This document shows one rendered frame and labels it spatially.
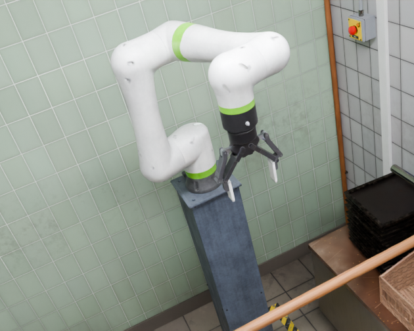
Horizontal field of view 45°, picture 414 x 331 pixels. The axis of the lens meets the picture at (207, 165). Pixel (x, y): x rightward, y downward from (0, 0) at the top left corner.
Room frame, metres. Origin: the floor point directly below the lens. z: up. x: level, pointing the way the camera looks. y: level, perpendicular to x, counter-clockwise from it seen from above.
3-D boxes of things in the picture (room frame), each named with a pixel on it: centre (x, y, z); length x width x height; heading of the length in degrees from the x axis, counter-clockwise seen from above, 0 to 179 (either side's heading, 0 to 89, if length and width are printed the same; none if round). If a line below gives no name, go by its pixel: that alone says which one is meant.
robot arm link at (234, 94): (1.12, -0.12, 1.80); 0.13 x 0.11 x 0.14; 121
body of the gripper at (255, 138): (1.12, -0.11, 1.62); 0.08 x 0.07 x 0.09; 105
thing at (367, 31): (2.07, -0.82, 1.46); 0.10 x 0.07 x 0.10; 14
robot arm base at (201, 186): (1.66, 0.04, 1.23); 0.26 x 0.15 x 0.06; 15
